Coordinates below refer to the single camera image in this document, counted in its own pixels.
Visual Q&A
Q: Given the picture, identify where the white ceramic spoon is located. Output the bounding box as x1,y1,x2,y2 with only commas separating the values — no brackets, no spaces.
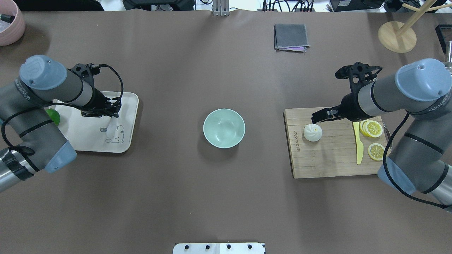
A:
106,117,119,140

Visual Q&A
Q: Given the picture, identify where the pink bowl with ice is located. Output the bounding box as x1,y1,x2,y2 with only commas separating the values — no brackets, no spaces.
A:
0,0,26,46

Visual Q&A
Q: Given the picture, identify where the green lime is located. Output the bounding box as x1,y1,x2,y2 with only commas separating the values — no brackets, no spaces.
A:
45,108,61,126

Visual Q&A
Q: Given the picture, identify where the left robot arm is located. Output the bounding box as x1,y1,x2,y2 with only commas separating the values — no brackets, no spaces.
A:
0,55,122,191

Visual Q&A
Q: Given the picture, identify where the wooden cutting board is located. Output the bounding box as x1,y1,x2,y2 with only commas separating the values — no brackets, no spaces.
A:
284,108,386,179

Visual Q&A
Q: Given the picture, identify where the yellow plastic knife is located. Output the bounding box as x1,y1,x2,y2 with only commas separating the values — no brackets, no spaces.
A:
352,122,364,165

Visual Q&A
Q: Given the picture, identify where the wooden mug tree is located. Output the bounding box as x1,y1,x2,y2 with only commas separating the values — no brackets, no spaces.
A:
377,0,452,53

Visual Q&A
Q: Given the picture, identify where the beige rabbit tray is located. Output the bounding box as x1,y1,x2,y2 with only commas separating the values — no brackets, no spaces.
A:
53,92,139,153

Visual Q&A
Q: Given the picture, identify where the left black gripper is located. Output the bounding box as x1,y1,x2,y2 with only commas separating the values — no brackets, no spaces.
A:
81,91,122,118

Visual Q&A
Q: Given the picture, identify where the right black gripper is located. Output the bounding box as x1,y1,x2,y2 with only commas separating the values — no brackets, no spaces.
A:
311,93,361,124

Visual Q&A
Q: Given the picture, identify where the grey folded cloth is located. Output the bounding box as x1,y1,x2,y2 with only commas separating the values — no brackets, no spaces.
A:
273,24,311,53

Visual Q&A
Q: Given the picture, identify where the aluminium frame post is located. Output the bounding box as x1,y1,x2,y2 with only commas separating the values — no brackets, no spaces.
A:
212,0,230,17

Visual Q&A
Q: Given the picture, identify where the lemon slice stack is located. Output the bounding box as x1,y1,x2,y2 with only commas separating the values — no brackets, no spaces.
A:
359,120,383,138

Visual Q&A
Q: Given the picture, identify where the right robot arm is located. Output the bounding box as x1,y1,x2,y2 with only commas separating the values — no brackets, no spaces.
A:
311,58,452,213

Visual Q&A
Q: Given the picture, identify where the light green bowl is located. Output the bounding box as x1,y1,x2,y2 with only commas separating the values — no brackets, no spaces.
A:
202,108,246,149

